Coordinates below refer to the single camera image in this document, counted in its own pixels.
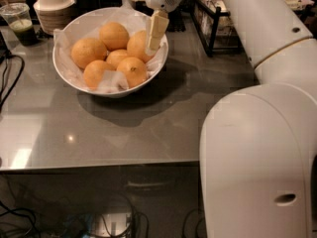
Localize white paper bowl liner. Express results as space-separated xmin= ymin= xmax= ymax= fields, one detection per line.
xmin=53 ymin=4 xmax=168 ymax=94

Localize small orange in middle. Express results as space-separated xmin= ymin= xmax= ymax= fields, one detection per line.
xmin=106 ymin=49 xmax=129 ymax=67

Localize black wire rack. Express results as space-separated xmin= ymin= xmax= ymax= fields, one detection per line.
xmin=191 ymin=0 xmax=317 ymax=58

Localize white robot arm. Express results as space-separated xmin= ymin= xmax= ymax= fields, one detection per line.
xmin=199 ymin=0 xmax=317 ymax=238

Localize black cable at left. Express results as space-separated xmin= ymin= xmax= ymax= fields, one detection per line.
xmin=0 ymin=48 xmax=26 ymax=112

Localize stack of paper bowls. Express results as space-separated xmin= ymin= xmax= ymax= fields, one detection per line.
xmin=34 ymin=0 xmax=75 ymax=35

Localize white ceramic bowl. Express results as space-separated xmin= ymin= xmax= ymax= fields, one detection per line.
xmin=52 ymin=6 xmax=169 ymax=99

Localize plastic cup with green drink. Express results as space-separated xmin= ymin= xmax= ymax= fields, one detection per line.
xmin=0 ymin=3 xmax=38 ymax=46

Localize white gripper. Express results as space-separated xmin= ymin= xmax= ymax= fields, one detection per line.
xmin=131 ymin=0 xmax=182 ymax=56

